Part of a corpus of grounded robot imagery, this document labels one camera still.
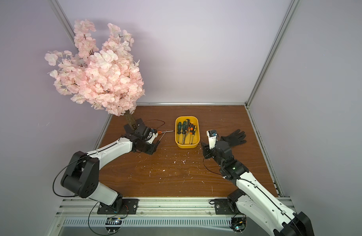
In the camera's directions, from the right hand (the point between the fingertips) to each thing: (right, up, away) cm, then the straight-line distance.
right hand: (206, 139), depth 78 cm
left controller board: (-47, -42, -6) cm, 64 cm away
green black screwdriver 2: (-12, +2, +23) cm, 26 cm away
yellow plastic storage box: (-4, +9, +26) cm, 28 cm away
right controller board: (+15, -40, -8) cm, 44 cm away
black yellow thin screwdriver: (-10, +8, +25) cm, 28 cm away
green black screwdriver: (-15, +3, +26) cm, 30 cm away
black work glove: (+22, -3, +19) cm, 29 cm away
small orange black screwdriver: (-7, +2, +23) cm, 24 cm away
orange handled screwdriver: (-8, +3, +24) cm, 25 cm away
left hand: (-30, -8, +12) cm, 33 cm away
